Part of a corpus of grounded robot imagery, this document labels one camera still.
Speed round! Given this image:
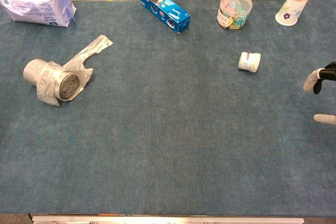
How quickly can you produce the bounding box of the white tissue pack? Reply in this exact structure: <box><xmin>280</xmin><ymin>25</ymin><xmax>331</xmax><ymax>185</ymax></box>
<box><xmin>0</xmin><ymin>0</ymin><xmax>77</xmax><ymax>28</ymax></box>

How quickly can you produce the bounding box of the small white jar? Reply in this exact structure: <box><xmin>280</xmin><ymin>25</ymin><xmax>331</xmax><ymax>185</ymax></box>
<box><xmin>238</xmin><ymin>51</ymin><xmax>261</xmax><ymax>73</ymax></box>

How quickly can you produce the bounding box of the blue felt table cloth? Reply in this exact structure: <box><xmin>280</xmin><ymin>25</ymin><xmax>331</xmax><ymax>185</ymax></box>
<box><xmin>0</xmin><ymin>0</ymin><xmax>336</xmax><ymax>216</ymax></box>

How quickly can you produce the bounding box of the blue Oreo cookie box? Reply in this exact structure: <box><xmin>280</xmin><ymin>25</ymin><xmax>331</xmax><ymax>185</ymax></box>
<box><xmin>139</xmin><ymin>0</ymin><xmax>191</xmax><ymax>35</ymax></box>

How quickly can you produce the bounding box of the grey trash bag roll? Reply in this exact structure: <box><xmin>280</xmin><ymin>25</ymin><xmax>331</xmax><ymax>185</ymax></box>
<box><xmin>23</xmin><ymin>34</ymin><xmax>113</xmax><ymax>106</ymax></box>

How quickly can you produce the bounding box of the floral paper cup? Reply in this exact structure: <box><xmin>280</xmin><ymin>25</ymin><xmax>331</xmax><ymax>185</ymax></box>
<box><xmin>275</xmin><ymin>0</ymin><xmax>308</xmax><ymax>26</ymax></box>

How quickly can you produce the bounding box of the clear jar of binder clips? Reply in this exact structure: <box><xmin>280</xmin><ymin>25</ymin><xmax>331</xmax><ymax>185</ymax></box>
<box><xmin>216</xmin><ymin>0</ymin><xmax>253</xmax><ymax>31</ymax></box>

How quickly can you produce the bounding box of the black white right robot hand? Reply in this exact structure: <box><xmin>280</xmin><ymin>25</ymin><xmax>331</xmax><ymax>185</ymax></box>
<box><xmin>302</xmin><ymin>61</ymin><xmax>336</xmax><ymax>126</ymax></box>

